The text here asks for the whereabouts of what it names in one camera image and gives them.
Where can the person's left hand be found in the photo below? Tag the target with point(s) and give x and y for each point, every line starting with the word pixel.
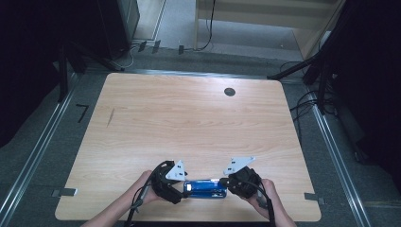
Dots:
pixel 148 189

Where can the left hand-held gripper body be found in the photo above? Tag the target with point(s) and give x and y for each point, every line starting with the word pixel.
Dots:
pixel 164 184

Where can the blue stapler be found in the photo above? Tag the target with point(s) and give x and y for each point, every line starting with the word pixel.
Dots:
pixel 205 189

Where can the small black plug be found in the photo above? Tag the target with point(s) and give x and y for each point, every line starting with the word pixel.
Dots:
pixel 156 46
pixel 142 46
pixel 181 49

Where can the metal floor rail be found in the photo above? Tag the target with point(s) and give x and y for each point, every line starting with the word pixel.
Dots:
pixel 39 151
pixel 343 176

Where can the light wooden furniture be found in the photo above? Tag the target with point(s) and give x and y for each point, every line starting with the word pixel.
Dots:
pixel 252 15

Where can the dark curtain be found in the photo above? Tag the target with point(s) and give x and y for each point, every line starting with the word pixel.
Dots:
pixel 372 78
pixel 28 63

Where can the black cabinet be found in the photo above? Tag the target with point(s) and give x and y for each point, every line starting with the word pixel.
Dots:
pixel 121 28

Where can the person's right hand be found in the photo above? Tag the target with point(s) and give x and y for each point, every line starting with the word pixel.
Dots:
pixel 271 197

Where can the black metal stand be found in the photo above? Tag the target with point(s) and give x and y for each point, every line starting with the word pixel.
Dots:
pixel 321 82
pixel 63 75

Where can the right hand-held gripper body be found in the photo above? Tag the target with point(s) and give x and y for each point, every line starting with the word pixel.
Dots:
pixel 244 183

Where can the grey tape piece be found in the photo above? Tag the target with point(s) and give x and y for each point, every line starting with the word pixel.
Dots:
pixel 313 197
pixel 66 192

